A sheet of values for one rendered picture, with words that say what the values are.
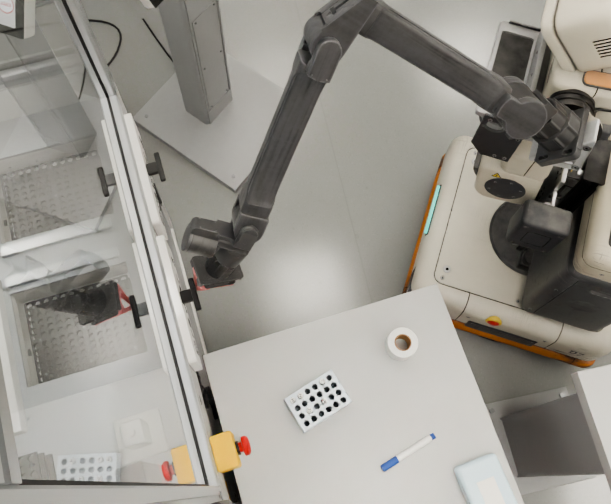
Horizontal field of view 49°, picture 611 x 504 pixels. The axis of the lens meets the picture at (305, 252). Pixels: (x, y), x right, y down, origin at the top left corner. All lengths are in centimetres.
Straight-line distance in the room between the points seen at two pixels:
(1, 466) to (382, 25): 92
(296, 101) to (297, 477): 81
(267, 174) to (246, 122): 140
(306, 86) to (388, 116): 158
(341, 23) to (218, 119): 158
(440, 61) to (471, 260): 112
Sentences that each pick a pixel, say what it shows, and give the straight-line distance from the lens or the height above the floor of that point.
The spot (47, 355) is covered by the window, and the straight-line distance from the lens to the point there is 51.
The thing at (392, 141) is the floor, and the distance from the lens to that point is 265.
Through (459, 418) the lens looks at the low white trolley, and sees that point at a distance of 159.
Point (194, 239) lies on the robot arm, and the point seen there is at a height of 109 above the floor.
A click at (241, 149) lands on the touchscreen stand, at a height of 3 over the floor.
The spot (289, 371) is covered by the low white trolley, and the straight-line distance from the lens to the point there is 155.
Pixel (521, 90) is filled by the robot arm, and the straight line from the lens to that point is 128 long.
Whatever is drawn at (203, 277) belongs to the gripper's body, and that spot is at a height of 98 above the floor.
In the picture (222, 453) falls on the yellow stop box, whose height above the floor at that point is 91.
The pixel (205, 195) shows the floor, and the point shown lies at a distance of 253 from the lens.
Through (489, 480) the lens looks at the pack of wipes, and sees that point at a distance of 155.
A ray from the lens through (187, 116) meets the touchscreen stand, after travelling 264.
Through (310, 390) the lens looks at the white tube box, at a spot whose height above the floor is 80.
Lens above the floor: 229
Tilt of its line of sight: 71 degrees down
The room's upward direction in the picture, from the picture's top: 5 degrees clockwise
